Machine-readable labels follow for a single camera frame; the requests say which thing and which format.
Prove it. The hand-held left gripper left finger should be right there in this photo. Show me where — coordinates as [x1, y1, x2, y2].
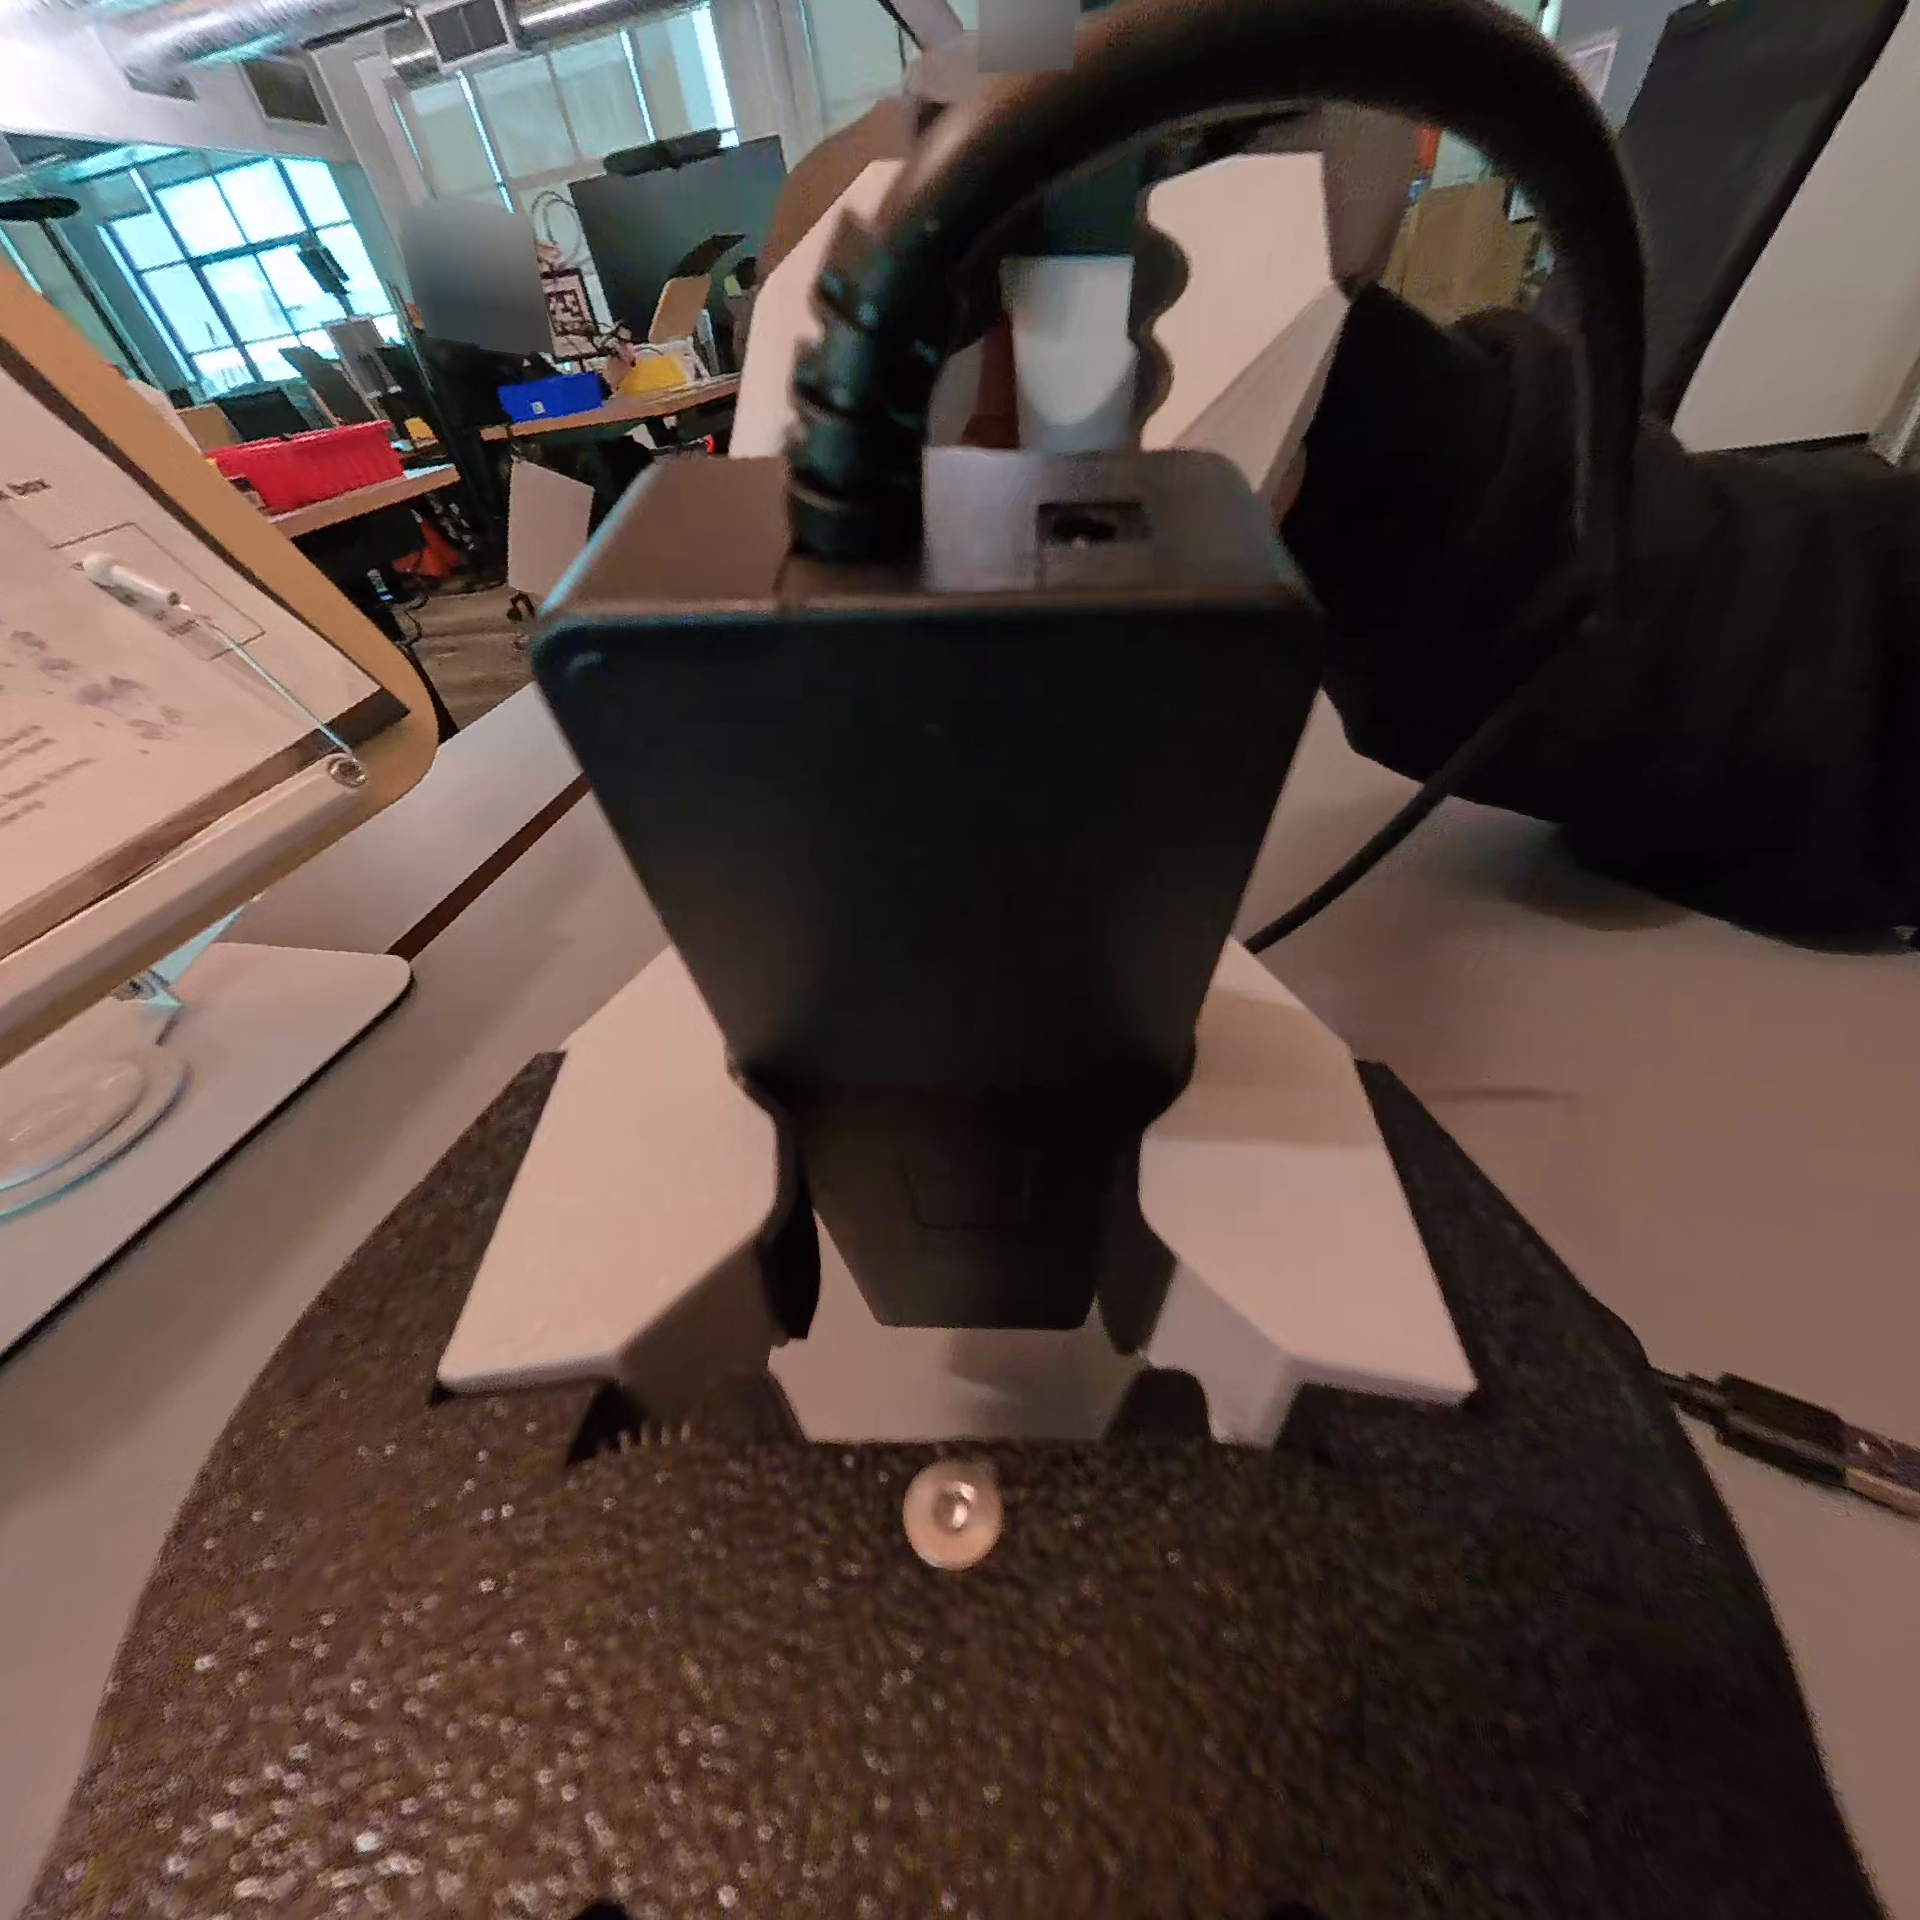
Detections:
[435, 948, 826, 1389]

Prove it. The black usb cable blue plug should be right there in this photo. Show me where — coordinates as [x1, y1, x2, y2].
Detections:
[1651, 1368, 1920, 1518]

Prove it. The printed instruction sheet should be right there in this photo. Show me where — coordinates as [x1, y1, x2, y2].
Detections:
[0, 600, 325, 917]

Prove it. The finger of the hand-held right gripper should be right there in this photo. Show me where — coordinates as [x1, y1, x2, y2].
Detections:
[726, 152, 935, 459]
[1132, 147, 1355, 513]

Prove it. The white form sheet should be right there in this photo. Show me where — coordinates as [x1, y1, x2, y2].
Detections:
[0, 368, 389, 753]

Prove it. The wooden document stand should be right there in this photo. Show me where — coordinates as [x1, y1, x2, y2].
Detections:
[0, 270, 444, 1360]

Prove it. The large black wall screen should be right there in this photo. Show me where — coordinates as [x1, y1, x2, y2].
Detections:
[569, 136, 789, 339]

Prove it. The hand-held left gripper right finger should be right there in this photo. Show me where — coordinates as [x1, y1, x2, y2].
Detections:
[1100, 936, 1481, 1449]

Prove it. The red plastic bin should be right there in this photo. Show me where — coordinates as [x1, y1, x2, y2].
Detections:
[210, 420, 407, 513]

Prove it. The wooden desk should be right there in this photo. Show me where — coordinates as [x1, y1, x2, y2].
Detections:
[262, 464, 463, 605]

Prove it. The black multi-port usb hub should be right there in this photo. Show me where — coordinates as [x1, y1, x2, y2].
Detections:
[533, 448, 1325, 1329]

